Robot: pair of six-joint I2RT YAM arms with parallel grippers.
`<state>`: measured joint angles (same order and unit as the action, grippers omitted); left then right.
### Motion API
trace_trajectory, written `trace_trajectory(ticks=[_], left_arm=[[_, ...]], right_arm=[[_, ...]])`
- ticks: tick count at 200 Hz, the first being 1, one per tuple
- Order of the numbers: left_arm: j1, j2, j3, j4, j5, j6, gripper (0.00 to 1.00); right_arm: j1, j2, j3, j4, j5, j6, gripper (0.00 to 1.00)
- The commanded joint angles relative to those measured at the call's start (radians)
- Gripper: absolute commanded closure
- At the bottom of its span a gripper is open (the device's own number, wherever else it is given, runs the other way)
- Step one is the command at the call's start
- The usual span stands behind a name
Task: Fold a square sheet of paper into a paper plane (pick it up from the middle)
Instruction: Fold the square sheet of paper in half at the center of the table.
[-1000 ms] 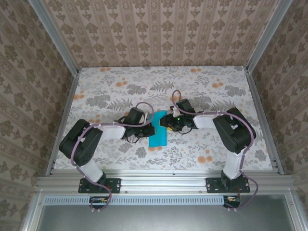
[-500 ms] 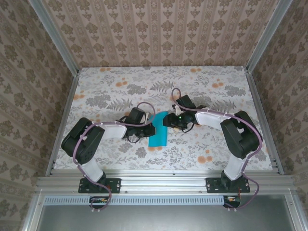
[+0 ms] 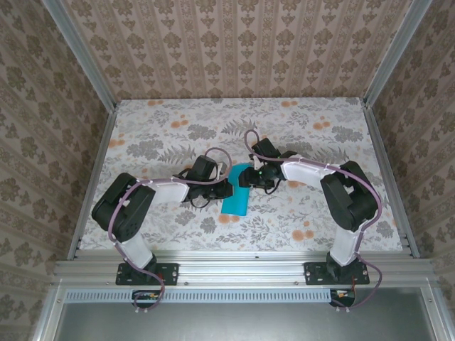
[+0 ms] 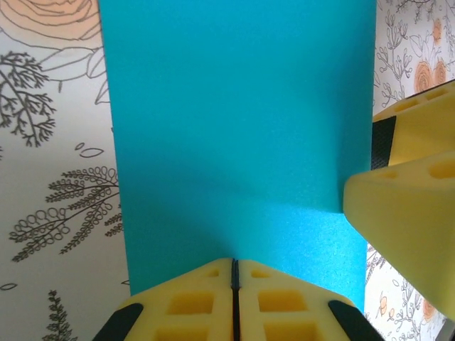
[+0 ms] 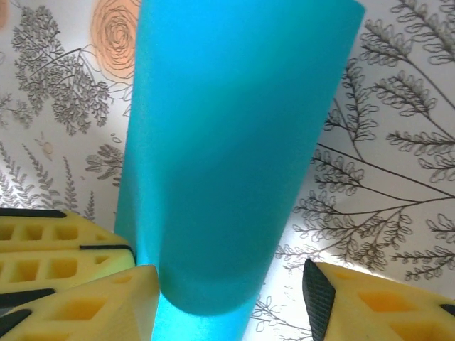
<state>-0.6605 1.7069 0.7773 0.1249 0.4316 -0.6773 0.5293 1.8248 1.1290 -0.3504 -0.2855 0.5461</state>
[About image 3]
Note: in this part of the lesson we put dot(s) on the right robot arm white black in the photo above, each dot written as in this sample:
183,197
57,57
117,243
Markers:
345,202

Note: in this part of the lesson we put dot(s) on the grey metal panel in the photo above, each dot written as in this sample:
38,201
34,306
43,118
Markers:
241,323

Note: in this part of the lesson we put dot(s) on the aluminium frame post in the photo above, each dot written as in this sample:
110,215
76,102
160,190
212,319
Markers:
394,53
82,53

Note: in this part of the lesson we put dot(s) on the aluminium cross rail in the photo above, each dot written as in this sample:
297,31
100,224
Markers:
241,270

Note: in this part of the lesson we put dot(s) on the black connector box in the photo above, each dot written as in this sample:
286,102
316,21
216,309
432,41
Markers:
142,298
346,300

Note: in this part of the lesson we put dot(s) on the aluminium lower frame bar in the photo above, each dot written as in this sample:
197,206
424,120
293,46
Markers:
435,316
49,316

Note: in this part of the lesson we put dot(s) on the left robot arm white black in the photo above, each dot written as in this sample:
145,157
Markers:
121,209

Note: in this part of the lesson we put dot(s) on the teal cloth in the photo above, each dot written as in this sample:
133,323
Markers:
234,206

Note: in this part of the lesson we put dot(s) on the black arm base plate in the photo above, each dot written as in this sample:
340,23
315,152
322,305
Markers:
167,273
314,273

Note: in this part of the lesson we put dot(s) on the aluminium table side rail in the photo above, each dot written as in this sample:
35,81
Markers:
384,156
93,184

